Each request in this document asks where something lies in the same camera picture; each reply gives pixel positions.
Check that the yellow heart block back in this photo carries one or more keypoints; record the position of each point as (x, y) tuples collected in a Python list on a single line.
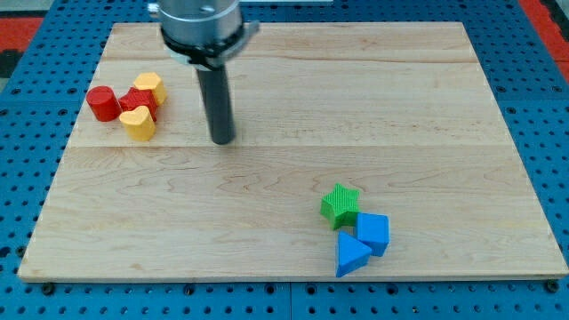
[(152, 81)]

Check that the blue triangular prism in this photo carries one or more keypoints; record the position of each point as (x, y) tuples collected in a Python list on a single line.
[(351, 254)]

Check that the wooden board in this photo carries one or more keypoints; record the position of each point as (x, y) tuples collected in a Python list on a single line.
[(400, 111)]

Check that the blue cube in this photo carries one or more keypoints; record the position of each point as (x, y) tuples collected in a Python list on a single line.
[(373, 231)]

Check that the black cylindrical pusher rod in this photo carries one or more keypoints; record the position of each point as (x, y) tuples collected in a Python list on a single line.
[(217, 104)]

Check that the yellow heart block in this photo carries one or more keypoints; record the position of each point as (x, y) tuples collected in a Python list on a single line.
[(138, 123), (152, 81)]

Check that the red cylinder block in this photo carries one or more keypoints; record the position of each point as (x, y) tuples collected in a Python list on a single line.
[(103, 103)]

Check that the yellow heart block front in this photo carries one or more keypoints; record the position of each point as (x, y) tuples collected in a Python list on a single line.
[(138, 123)]

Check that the green star block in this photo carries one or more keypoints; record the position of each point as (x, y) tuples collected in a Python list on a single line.
[(340, 207)]

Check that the red star block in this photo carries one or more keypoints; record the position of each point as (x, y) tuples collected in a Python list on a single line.
[(137, 97)]

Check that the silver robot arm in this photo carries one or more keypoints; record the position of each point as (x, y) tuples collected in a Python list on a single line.
[(205, 34)]

